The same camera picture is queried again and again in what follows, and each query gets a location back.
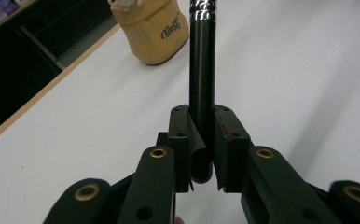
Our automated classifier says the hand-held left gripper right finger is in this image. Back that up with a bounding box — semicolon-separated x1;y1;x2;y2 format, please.
213;104;255;194

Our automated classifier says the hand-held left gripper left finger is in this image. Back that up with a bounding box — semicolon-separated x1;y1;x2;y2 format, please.
156;104;209;194

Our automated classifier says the black silver ferrule makeup brush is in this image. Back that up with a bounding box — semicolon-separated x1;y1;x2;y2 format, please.
188;0;218;185

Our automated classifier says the yellow ceramic bear pot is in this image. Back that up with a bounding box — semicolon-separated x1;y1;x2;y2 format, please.
107;0;190;65

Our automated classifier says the white table cover sheet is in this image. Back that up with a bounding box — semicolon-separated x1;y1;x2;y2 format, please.
0;0;360;224

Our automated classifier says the wooden table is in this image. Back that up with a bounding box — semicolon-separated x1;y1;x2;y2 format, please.
0;22;122;150

